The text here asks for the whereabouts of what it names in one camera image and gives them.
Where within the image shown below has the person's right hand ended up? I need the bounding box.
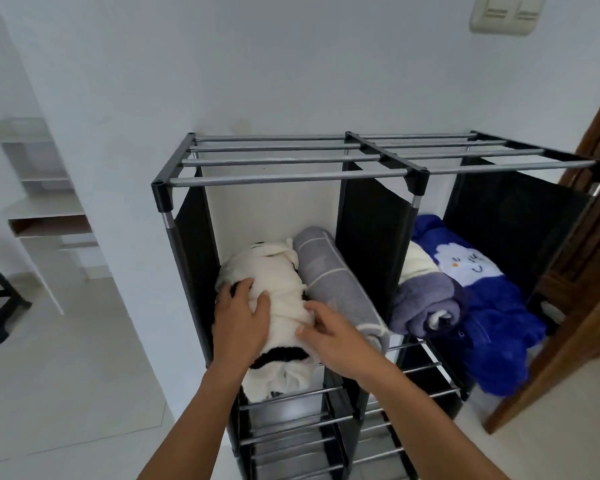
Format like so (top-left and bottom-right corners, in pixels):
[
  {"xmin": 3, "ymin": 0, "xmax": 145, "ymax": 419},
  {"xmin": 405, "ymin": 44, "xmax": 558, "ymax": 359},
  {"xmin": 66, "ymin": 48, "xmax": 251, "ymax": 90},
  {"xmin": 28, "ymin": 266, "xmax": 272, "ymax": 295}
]
[{"xmin": 295, "ymin": 301, "xmax": 387, "ymax": 382}]

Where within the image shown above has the person's left hand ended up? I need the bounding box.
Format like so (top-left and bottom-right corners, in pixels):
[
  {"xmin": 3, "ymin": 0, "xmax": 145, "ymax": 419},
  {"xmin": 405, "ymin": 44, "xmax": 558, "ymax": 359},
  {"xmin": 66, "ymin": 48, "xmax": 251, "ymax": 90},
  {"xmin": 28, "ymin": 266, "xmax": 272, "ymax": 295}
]
[{"xmin": 211, "ymin": 278, "xmax": 273, "ymax": 369}]

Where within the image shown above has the white black plush blanket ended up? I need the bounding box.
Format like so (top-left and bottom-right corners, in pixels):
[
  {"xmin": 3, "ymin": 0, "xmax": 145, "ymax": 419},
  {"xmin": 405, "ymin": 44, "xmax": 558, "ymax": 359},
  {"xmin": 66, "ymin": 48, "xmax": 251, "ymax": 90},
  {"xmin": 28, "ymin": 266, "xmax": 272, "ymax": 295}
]
[{"xmin": 215, "ymin": 238, "xmax": 327, "ymax": 403}]

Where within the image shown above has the person's left forearm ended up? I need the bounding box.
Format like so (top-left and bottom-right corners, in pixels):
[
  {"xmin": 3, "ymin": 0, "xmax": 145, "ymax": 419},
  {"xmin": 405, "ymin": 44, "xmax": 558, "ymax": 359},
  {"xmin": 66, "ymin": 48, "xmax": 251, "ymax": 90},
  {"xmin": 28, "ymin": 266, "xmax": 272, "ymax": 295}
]
[{"xmin": 136, "ymin": 362, "xmax": 255, "ymax": 480}]

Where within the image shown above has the person's right forearm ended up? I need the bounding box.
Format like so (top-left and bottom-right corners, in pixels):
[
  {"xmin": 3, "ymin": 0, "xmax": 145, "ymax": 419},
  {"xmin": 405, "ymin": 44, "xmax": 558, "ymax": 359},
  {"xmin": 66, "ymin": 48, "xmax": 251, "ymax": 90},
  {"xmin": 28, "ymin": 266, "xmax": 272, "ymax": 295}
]
[{"xmin": 352, "ymin": 365, "xmax": 512, "ymax": 480}]

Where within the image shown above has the grey striped rolled towel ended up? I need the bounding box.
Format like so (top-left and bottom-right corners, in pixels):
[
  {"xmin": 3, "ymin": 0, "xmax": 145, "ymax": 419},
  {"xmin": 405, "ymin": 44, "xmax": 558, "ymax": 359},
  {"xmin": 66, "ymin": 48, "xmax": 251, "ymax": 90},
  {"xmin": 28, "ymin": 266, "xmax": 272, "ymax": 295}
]
[{"xmin": 292, "ymin": 226, "xmax": 391, "ymax": 355}]

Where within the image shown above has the purple grey rolled blanket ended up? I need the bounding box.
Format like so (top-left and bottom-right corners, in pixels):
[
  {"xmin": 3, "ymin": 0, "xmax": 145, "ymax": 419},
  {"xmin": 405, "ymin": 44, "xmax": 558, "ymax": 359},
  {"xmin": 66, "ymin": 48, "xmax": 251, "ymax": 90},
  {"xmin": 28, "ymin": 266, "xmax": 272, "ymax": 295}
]
[{"xmin": 389, "ymin": 271, "xmax": 469, "ymax": 340}]

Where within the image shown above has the black metal fabric shelf rack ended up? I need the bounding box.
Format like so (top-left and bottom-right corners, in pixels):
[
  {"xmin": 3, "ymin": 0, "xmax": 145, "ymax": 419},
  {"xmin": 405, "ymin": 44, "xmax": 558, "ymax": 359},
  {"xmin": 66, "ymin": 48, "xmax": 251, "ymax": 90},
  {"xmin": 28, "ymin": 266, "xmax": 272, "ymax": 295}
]
[{"xmin": 151, "ymin": 130, "xmax": 600, "ymax": 480}]

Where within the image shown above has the cream rolled cloth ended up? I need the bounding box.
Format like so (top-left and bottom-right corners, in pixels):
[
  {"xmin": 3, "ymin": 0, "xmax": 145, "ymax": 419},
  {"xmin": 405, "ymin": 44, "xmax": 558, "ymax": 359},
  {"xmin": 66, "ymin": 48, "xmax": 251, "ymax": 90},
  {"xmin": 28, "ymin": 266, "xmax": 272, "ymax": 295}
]
[{"xmin": 399, "ymin": 241, "xmax": 440, "ymax": 286}]

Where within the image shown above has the blue plush blanket white face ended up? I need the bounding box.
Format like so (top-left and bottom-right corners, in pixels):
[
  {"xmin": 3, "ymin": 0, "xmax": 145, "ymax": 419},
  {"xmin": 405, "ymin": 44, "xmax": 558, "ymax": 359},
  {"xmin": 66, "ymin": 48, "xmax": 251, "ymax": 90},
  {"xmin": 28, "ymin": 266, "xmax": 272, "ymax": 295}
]
[{"xmin": 411, "ymin": 214, "xmax": 549, "ymax": 398}]

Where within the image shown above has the white desk with shelves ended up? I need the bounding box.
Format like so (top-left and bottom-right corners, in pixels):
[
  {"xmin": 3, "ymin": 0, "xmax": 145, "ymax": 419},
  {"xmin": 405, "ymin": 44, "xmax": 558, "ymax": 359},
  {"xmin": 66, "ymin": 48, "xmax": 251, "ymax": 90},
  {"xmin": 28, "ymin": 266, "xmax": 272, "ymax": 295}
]
[{"xmin": 0, "ymin": 117, "xmax": 114, "ymax": 316}]

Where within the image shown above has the brown wooden door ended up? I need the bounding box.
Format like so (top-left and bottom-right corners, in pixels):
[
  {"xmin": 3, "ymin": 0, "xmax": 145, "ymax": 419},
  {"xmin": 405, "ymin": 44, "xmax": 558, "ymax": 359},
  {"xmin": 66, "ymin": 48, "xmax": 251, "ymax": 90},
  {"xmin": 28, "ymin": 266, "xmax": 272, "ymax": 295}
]
[{"xmin": 482, "ymin": 70, "xmax": 600, "ymax": 435}]

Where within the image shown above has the cream wall switch plate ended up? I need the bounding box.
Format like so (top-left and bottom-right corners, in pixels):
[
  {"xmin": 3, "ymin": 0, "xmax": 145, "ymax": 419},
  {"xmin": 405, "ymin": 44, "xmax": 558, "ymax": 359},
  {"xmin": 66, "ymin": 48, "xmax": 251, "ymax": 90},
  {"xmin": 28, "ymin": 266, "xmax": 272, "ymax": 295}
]
[{"xmin": 469, "ymin": 0, "xmax": 539, "ymax": 36}]

